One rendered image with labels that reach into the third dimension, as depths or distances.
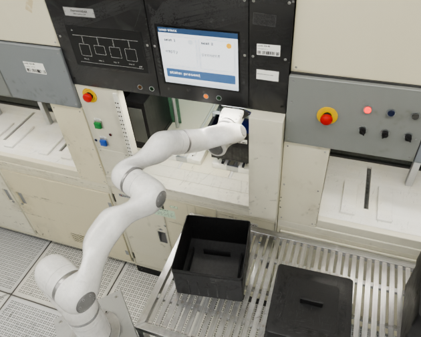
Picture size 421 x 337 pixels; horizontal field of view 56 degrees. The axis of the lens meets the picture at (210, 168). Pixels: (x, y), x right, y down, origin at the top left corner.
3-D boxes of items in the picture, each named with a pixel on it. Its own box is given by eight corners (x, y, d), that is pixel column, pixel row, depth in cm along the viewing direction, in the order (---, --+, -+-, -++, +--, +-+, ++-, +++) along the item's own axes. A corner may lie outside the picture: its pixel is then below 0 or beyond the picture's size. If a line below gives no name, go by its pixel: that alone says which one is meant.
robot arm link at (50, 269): (78, 334, 133) (55, 299, 117) (47, 303, 142) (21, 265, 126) (106, 307, 140) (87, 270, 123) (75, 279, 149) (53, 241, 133)
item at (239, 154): (208, 162, 198) (204, 109, 176) (220, 137, 212) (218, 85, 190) (256, 171, 191) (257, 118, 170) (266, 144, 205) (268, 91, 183)
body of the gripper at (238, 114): (216, 132, 175) (223, 117, 183) (238, 135, 172) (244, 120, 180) (214, 118, 170) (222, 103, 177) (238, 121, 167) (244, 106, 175)
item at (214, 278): (190, 238, 182) (186, 213, 170) (250, 245, 177) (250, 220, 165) (175, 293, 163) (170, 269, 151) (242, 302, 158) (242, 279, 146)
